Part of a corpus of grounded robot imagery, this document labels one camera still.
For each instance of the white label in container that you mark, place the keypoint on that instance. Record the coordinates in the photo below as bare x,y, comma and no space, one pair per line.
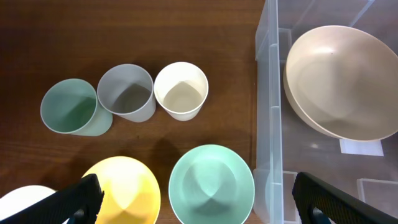
367,148

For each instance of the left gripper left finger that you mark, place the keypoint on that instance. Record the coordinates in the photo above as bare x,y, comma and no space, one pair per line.
80,203

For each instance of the cream cup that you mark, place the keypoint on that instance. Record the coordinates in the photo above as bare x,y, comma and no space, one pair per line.
181,88

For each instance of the white small bowl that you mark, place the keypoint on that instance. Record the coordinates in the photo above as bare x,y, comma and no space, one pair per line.
22,198

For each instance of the green cup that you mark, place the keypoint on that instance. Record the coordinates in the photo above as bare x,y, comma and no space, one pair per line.
71,106

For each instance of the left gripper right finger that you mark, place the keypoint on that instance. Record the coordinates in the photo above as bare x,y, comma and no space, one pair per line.
320,202

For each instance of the grey cup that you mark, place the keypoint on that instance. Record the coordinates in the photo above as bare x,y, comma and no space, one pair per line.
127,90

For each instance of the mint green small bowl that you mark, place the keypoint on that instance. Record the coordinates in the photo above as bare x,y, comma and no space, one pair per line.
211,184

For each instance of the yellow small bowl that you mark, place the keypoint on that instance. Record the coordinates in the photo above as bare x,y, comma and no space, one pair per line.
131,191

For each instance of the clear plastic storage container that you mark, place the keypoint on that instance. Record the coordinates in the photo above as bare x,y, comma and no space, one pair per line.
286,145

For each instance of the cream bowl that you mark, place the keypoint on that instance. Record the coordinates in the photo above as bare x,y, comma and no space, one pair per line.
342,82

